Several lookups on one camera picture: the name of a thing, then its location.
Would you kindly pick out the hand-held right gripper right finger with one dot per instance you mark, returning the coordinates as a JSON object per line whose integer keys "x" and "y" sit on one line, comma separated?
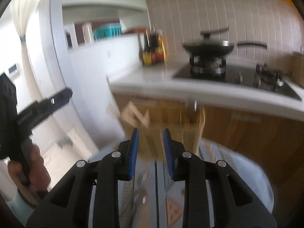
{"x": 167, "y": 154}

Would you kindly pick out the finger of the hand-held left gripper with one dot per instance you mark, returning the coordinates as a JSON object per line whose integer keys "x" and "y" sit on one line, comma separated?
{"x": 57, "y": 99}

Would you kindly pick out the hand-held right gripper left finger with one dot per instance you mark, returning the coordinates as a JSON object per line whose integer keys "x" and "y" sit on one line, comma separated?
{"x": 134, "y": 154}

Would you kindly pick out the tan plastic utensil basket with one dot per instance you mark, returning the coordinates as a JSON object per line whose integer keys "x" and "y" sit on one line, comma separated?
{"x": 185, "y": 133}

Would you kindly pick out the wooden chopstick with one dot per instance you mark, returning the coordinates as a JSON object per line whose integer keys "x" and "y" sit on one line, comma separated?
{"x": 130, "y": 110}
{"x": 145, "y": 118}

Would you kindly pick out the metal spoon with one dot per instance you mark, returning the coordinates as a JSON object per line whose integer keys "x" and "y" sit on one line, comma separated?
{"x": 195, "y": 104}

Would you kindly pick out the person's left forearm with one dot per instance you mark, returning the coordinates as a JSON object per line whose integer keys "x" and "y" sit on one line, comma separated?
{"x": 17, "y": 210}

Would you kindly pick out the person's left hand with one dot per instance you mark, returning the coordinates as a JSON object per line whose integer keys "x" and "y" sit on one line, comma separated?
{"x": 38, "y": 168}

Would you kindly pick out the wooden cabinet door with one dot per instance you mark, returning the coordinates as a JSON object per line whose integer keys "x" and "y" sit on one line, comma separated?
{"x": 161, "y": 109}
{"x": 249, "y": 142}

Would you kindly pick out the blue patterned tablecloth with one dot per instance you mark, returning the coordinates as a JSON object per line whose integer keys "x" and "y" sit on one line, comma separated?
{"x": 237, "y": 171}

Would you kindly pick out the white cup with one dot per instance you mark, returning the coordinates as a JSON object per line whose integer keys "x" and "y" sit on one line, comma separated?
{"x": 87, "y": 33}

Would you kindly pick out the white curtain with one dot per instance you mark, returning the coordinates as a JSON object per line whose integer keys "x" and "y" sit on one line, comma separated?
{"x": 23, "y": 28}

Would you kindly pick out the white kitchen countertop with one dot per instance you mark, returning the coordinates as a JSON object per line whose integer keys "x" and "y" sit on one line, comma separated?
{"x": 147, "y": 76}

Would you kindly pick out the teal plastic basket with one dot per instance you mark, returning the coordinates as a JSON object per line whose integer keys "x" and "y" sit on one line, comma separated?
{"x": 106, "y": 32}

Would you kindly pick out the black burner grate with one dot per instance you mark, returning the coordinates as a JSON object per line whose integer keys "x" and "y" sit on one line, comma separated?
{"x": 206, "y": 65}
{"x": 269, "y": 74}

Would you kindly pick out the yellow label sauce bottle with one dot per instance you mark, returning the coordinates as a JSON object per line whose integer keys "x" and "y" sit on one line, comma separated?
{"x": 147, "y": 52}

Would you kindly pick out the red label sauce bottle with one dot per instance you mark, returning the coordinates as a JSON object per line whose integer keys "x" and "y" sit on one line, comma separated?
{"x": 159, "y": 49}

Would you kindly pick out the black glass gas cooktop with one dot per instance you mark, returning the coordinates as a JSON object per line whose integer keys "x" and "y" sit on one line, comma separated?
{"x": 239, "y": 74}

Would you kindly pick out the black wok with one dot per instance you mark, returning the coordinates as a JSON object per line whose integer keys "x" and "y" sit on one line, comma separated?
{"x": 209, "y": 47}

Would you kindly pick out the white wall switch panel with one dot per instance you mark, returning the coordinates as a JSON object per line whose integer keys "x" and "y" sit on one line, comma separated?
{"x": 14, "y": 69}

